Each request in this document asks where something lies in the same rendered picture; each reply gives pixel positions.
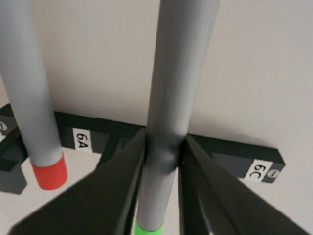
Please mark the beige wall panel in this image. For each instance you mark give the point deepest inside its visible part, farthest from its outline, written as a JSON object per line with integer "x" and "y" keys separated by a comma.
{"x": 256, "y": 85}

